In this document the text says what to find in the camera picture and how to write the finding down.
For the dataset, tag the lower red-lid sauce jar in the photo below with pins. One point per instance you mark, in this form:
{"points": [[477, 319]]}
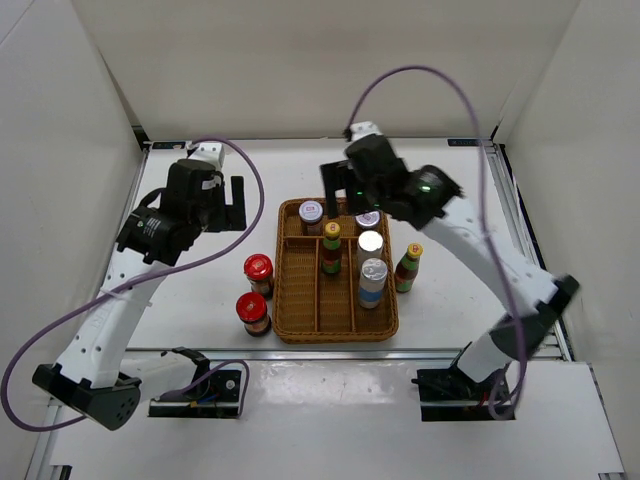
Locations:
{"points": [[252, 311]]}

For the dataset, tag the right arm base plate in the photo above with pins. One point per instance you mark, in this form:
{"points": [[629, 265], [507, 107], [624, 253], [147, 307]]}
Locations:
{"points": [[446, 395]]}

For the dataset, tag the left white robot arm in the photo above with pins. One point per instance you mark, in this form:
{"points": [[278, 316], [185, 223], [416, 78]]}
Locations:
{"points": [[91, 376]]}

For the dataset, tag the red-lid sauce jar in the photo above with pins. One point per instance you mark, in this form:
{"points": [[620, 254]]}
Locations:
{"points": [[252, 311], [259, 271]]}

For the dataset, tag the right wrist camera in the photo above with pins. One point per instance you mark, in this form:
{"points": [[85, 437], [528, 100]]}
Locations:
{"points": [[359, 130]]}

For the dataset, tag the white-lid spice jar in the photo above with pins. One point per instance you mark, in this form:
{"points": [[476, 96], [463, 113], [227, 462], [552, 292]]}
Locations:
{"points": [[368, 221], [311, 216]]}

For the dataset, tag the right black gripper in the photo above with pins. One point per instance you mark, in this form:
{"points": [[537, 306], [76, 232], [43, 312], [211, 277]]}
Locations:
{"points": [[340, 176]]}

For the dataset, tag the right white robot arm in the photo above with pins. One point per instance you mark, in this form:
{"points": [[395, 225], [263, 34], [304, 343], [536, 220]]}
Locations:
{"points": [[434, 204]]}

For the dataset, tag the silver-cap pepper shaker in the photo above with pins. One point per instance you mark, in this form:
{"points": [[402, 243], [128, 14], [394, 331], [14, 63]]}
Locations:
{"points": [[372, 282], [370, 245]]}

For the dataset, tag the brown wicker divided basket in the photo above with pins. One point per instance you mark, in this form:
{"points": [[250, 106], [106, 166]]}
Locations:
{"points": [[312, 307]]}

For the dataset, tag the upper red-lid sauce jar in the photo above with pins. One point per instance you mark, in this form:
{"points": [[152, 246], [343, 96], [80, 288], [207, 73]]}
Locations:
{"points": [[259, 271]]}

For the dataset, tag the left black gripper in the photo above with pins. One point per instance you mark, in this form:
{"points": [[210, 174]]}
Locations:
{"points": [[222, 221]]}

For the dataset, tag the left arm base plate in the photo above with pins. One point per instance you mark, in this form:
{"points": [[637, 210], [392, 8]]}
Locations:
{"points": [[219, 393]]}

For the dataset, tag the yellow-cap chili bottle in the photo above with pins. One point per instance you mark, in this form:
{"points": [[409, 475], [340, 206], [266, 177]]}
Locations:
{"points": [[408, 267], [331, 252]]}

